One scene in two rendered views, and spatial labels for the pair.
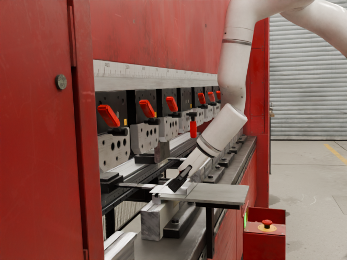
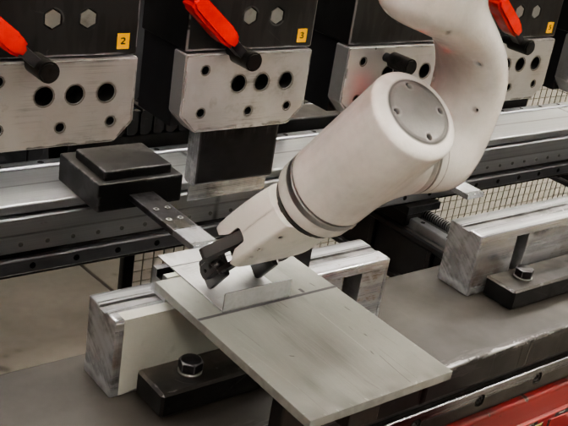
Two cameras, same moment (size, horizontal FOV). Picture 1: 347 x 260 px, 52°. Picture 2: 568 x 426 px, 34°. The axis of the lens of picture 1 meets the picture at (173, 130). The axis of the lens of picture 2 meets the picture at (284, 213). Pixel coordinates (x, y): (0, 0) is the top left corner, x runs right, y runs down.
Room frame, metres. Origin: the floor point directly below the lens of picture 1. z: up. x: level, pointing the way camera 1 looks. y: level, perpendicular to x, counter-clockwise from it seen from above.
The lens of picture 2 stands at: (0.40, -0.50, 1.48)
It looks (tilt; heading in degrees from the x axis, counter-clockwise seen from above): 24 degrees down; 31
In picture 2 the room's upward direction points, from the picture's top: 9 degrees clockwise
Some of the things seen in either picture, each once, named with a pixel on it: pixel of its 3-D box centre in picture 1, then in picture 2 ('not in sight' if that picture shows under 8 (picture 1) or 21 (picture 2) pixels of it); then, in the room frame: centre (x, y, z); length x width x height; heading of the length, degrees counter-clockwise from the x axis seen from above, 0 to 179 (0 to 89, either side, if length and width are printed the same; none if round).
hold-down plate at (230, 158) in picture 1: (226, 159); not in sight; (2.11, -0.32, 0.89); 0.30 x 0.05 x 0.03; 162
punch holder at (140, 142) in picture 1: (134, 119); (38, 40); (0.96, 0.11, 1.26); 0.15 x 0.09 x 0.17; 162
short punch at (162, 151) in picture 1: (162, 151); (232, 154); (1.17, 0.04, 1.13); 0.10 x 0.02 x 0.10; 162
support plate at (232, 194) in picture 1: (206, 192); (297, 328); (1.13, -0.10, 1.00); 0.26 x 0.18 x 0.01; 72
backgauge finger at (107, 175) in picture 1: (121, 182); (150, 195); (1.23, 0.19, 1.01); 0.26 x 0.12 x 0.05; 72
